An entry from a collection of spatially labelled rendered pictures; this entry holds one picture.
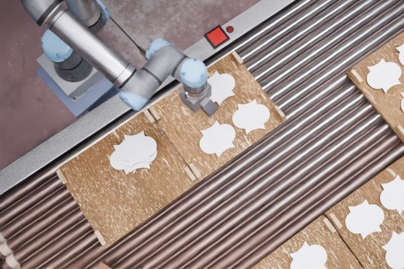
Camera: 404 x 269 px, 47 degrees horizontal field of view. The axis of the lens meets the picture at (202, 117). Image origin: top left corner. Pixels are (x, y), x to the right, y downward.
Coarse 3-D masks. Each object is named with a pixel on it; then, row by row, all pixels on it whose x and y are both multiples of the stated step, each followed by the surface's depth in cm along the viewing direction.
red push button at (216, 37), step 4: (216, 28) 188; (212, 32) 188; (216, 32) 188; (220, 32) 188; (208, 36) 188; (212, 36) 188; (216, 36) 188; (220, 36) 187; (224, 36) 187; (212, 40) 187; (216, 40) 187; (220, 40) 187; (216, 44) 187
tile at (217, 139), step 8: (216, 128) 176; (224, 128) 176; (232, 128) 176; (208, 136) 175; (216, 136) 175; (224, 136) 175; (232, 136) 175; (200, 144) 174; (208, 144) 174; (216, 144) 174; (224, 144) 174; (232, 144) 174; (208, 152) 173; (216, 152) 173
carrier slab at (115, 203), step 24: (144, 120) 178; (96, 144) 176; (168, 144) 176; (72, 168) 174; (96, 168) 174; (144, 168) 173; (168, 168) 173; (72, 192) 171; (96, 192) 171; (120, 192) 171; (144, 192) 171; (168, 192) 171; (96, 216) 169; (120, 216) 169; (144, 216) 169
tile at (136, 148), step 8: (128, 136) 171; (136, 136) 171; (144, 136) 171; (120, 144) 170; (128, 144) 170; (136, 144) 170; (144, 144) 170; (152, 144) 170; (120, 152) 170; (128, 152) 170; (136, 152) 170; (144, 152) 170; (152, 152) 169; (128, 160) 169; (136, 160) 169; (144, 160) 169
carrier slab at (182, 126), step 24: (240, 72) 183; (168, 96) 180; (240, 96) 180; (264, 96) 180; (168, 120) 178; (192, 120) 178; (216, 120) 178; (192, 144) 175; (240, 144) 175; (216, 168) 173
